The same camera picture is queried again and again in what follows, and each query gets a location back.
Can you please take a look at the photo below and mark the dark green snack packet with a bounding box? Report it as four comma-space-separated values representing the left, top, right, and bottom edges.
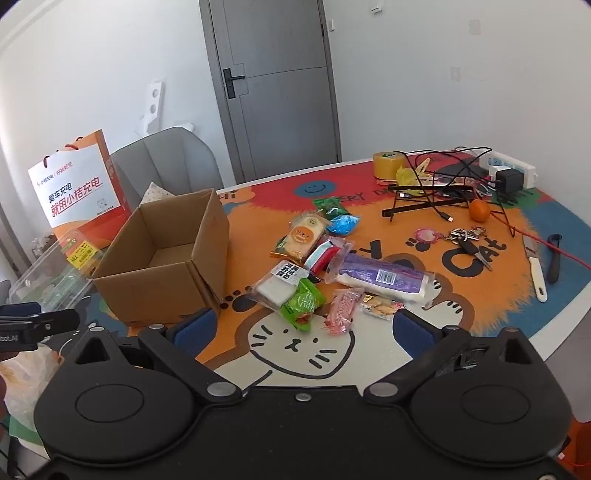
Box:
312, 196, 349, 217

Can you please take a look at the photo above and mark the patterned cushion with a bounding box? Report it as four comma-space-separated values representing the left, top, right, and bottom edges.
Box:
139, 182, 174, 208

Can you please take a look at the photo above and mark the round pastry packet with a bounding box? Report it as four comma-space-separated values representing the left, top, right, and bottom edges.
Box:
270, 211, 331, 265

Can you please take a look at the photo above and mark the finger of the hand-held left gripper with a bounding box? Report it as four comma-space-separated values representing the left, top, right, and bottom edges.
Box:
0, 302, 42, 318
0, 309, 80, 343

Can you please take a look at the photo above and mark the black door handle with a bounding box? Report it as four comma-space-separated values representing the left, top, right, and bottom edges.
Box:
223, 68, 247, 99

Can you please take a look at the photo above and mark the white plastic bag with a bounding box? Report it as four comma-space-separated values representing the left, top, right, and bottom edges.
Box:
0, 344, 63, 432

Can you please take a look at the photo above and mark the bunch of keys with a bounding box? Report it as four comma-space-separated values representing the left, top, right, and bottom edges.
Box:
445, 227, 497, 272

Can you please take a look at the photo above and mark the white cardboard piece with holes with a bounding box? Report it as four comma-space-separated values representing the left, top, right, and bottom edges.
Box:
139, 80, 164, 137

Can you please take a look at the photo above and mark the white power strip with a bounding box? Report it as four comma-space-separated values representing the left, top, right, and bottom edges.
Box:
480, 150, 537, 189

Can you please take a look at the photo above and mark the grey door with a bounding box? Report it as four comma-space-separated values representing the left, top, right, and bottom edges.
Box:
199, 0, 342, 183

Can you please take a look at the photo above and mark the small clear barcode packet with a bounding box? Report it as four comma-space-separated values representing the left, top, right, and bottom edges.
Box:
323, 287, 365, 334

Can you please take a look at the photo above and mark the grey chair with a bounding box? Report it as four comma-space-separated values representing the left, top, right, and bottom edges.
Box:
110, 126, 225, 210

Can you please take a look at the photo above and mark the orange white paper bag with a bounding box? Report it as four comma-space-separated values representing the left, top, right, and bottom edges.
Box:
28, 129, 132, 241

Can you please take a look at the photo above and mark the cartoon cat table mat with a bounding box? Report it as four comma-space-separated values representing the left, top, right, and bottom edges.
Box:
92, 150, 591, 380

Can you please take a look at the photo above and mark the white handled knife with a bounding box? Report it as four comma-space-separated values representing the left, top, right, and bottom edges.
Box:
522, 234, 549, 303

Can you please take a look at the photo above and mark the long purple white snack packet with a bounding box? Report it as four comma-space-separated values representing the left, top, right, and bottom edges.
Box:
324, 251, 435, 305

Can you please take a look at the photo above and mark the black flat device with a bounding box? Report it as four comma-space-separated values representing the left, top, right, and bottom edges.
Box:
434, 168, 490, 190

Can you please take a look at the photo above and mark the red cable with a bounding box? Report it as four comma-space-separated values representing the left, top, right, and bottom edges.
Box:
489, 198, 591, 269

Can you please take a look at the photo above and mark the black charger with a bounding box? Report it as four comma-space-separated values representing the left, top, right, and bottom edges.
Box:
496, 167, 522, 195

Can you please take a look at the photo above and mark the cardboard box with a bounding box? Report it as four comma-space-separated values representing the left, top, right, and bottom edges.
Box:
91, 188, 230, 326

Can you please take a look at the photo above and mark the black folding stand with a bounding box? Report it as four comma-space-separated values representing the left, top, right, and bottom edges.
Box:
382, 182, 472, 217

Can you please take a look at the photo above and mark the blue snack packet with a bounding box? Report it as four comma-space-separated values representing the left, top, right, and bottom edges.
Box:
329, 215, 361, 235

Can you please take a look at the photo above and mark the clear plastic clamshell container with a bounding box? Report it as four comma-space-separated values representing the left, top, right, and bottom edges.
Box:
9, 228, 109, 315

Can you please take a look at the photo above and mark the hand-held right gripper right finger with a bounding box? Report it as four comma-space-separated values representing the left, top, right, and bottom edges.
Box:
364, 307, 546, 408

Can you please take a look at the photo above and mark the black handled tool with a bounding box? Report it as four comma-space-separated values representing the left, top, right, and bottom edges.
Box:
546, 234, 563, 283

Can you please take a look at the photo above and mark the yellow tape roll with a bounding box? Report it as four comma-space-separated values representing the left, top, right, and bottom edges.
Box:
373, 150, 409, 182

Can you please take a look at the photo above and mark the black cable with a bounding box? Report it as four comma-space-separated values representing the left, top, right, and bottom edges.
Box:
402, 147, 494, 223

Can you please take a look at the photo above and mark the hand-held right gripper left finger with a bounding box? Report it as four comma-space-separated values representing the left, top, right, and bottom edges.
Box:
64, 307, 243, 408

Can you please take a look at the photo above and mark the white snack packet black label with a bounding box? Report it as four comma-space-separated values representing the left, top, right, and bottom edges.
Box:
252, 261, 310, 310

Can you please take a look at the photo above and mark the small clear cracker packet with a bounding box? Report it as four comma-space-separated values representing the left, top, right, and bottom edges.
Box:
360, 295, 407, 320

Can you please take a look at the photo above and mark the light green snack packet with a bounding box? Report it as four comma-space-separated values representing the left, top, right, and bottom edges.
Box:
280, 278, 327, 332

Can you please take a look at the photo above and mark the red white striped snack packet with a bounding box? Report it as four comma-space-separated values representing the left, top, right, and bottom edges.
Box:
305, 235, 354, 273

